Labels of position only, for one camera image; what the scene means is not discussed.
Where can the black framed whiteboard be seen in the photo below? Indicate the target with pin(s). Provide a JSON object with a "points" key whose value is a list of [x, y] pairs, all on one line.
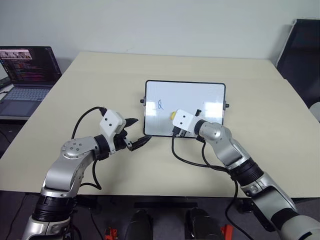
{"points": [[185, 100]]}

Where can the dark rounded shape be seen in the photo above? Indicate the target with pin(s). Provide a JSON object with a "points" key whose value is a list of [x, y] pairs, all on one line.
{"points": [[202, 225], [140, 225]]}

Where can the red orange bracket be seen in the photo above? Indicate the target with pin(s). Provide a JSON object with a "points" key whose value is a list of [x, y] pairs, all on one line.
{"points": [[227, 231], [111, 229]]}

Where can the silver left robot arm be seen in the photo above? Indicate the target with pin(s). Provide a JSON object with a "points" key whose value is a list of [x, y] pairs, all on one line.
{"points": [[62, 172]]}

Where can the yellow eraser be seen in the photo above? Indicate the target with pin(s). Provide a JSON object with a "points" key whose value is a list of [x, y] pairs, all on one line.
{"points": [[172, 116]]}

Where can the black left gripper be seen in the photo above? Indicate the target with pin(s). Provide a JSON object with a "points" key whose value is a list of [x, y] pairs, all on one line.
{"points": [[122, 140]]}

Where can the grey open laptop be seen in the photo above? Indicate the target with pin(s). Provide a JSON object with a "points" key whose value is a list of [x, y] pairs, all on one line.
{"points": [[27, 82]]}

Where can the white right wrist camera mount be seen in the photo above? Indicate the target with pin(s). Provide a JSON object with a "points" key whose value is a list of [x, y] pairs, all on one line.
{"points": [[183, 121]]}

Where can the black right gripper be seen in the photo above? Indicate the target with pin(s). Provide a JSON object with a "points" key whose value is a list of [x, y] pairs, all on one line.
{"points": [[179, 132]]}

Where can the grey rounded object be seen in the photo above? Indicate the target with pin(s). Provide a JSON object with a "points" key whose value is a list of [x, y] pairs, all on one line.
{"points": [[315, 112]]}

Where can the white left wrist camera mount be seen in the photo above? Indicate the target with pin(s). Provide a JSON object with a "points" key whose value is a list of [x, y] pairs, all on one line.
{"points": [[110, 122]]}

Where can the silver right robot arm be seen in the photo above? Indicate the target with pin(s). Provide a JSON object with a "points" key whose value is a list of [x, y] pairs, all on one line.
{"points": [[250, 172]]}

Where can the black office chair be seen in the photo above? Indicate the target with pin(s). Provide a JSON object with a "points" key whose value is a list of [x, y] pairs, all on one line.
{"points": [[302, 57]]}

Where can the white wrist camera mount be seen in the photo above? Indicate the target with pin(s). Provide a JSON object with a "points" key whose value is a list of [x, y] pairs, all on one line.
{"points": [[110, 122], [183, 121]]}

